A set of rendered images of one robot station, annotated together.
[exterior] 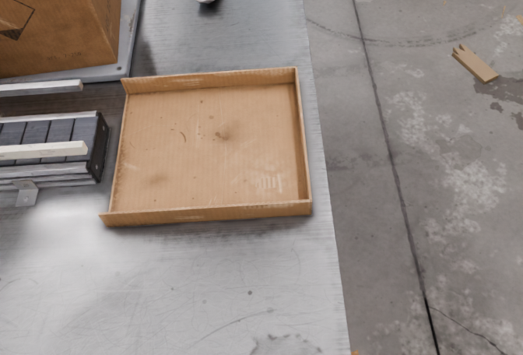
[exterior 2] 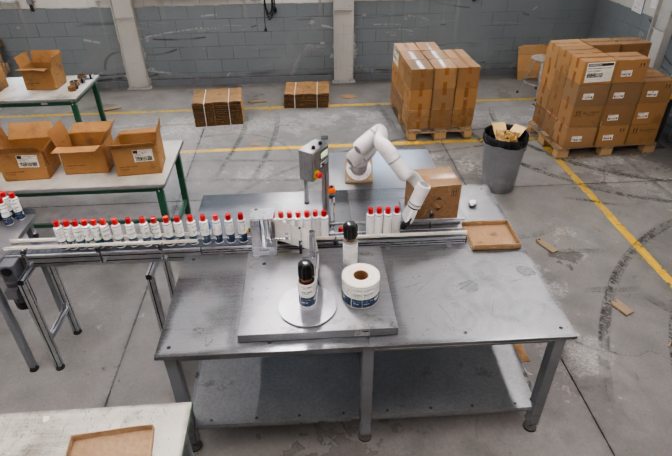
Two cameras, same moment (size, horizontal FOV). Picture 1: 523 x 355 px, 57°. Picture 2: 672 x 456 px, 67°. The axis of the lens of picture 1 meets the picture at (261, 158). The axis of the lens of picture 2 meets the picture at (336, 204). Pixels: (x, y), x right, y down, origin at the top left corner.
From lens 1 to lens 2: 2.79 m
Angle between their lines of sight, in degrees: 23
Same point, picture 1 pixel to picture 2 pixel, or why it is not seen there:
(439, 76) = (531, 250)
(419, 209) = not seen: hidden behind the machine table
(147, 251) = (484, 254)
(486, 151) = (558, 278)
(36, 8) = (446, 202)
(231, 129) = (493, 233)
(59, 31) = (448, 209)
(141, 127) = (470, 232)
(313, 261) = (523, 255)
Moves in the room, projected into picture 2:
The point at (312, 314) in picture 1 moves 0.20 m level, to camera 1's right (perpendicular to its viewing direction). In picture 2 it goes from (526, 263) to (559, 260)
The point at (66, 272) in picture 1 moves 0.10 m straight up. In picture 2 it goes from (467, 257) to (470, 244)
